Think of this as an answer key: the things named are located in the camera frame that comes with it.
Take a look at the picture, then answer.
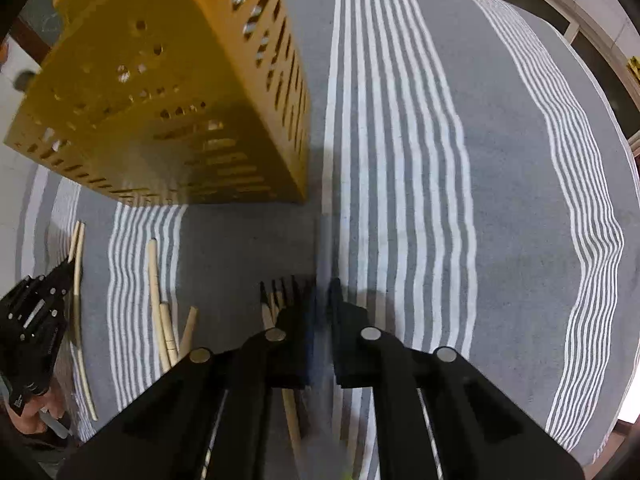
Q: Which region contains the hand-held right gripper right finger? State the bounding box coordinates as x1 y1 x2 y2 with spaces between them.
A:
327 277 586 480

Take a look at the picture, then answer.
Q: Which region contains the fork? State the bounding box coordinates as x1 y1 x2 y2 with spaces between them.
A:
259 275 317 456

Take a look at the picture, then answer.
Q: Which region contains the wooden chopstick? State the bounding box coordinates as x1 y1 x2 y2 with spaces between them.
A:
178 306 199 359
147 239 172 374
159 302 180 367
73 224 99 422
67 221 82 266

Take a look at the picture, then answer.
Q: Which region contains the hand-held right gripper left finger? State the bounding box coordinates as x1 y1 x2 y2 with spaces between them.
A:
57 280 318 480

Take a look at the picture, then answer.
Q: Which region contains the grey striped tablecloth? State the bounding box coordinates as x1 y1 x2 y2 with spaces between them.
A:
15 0 626 480

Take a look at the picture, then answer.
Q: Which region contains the yellow perforated utensil holder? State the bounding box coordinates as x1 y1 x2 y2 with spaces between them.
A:
2 0 311 206

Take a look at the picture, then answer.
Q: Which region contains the person's left hand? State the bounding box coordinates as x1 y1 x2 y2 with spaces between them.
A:
12 385 71 441

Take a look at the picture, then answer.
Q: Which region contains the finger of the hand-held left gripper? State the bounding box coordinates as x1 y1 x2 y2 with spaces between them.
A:
0 256 75 343

